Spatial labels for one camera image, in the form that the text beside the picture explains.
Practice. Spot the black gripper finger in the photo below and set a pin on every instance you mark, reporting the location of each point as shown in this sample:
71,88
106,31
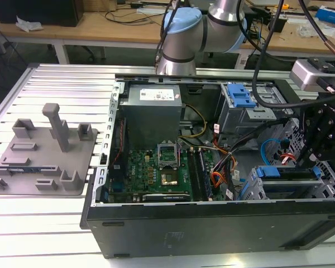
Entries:
305,156

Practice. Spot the grey power supply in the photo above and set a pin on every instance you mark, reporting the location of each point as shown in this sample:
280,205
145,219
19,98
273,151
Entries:
152,117

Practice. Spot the grey parts rack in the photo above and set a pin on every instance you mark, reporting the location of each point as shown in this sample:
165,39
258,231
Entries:
44,156

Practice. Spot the CPU socket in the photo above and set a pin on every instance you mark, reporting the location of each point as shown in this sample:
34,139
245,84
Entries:
170,179

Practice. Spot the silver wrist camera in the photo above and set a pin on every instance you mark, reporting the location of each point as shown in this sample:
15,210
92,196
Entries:
305,74

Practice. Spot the white crumpled paper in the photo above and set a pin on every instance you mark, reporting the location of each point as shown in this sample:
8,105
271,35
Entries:
28,24

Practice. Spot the wooden desk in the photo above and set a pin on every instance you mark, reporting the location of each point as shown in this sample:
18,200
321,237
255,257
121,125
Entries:
100,30

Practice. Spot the blue cardboard box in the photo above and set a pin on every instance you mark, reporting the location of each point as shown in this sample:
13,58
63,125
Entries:
329,15

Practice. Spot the black graphics card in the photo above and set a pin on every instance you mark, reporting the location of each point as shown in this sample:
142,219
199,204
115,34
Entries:
166,197

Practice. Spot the clear plastic packaging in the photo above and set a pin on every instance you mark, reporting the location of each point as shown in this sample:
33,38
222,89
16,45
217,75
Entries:
305,29

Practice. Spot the small black box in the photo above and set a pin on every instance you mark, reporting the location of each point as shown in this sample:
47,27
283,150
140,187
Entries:
280,23

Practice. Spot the large black box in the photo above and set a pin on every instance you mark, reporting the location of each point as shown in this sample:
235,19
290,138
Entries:
36,11

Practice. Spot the blue plastic drive latch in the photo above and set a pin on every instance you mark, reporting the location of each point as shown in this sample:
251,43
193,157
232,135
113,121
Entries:
241,96

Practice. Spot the RAM stick on rack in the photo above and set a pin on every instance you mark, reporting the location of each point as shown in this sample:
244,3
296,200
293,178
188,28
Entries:
25,169

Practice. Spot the green motherboard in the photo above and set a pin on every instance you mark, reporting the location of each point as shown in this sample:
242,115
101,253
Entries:
145,173

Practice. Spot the black PC case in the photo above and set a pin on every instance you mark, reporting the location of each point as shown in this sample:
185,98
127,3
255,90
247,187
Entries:
201,231

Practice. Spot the metal disk bay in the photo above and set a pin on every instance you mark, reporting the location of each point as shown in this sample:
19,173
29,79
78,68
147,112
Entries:
290,190

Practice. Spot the grey optical drive cage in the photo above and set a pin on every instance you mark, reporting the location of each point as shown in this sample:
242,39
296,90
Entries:
240,120

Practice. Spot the hard disk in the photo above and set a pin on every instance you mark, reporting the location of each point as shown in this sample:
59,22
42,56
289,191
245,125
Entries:
270,171

